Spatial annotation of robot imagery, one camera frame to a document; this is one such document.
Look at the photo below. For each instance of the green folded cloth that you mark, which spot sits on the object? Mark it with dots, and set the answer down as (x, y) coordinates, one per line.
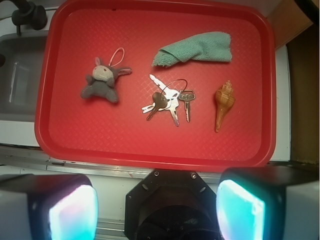
(212, 46)

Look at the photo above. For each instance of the bunch of silver keys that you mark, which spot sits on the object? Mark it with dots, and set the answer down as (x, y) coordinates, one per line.
(173, 98)

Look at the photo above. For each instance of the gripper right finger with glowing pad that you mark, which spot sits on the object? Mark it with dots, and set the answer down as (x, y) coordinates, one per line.
(269, 203)

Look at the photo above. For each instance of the brown wooden board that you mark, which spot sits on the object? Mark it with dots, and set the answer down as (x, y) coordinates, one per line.
(291, 17)

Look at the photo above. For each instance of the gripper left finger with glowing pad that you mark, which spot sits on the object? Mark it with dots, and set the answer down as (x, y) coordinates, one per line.
(47, 207)

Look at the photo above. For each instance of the gray plush donkey toy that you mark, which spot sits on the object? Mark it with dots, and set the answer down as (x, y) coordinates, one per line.
(101, 83)

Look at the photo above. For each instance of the gray sink basin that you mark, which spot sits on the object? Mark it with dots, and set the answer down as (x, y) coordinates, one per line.
(20, 74)

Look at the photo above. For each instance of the brown conch seashell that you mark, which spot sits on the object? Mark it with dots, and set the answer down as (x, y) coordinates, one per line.
(224, 100)

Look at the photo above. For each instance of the red plastic tray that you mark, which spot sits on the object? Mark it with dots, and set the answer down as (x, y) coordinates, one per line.
(133, 132)

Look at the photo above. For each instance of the black faucet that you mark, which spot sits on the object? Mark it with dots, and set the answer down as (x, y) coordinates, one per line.
(28, 13)

